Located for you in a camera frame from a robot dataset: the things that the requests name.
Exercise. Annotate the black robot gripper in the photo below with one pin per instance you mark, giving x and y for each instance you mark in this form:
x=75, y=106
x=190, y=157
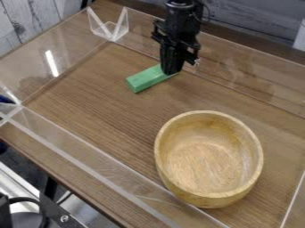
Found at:
x=175, y=33

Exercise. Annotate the blue object at left edge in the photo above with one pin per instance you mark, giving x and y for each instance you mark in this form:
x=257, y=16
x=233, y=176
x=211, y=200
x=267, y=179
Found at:
x=4, y=99

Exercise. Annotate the brown wooden bowl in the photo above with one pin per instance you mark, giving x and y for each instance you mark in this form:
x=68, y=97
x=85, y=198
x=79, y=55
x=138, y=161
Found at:
x=208, y=158

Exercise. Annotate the green rectangular block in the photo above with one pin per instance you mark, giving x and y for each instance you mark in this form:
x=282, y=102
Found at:
x=146, y=78

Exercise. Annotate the black metal bracket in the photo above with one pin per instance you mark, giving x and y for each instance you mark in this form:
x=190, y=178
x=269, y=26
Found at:
x=51, y=216

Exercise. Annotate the clear acrylic enclosure wall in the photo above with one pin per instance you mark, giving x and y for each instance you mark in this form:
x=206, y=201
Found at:
x=87, y=129

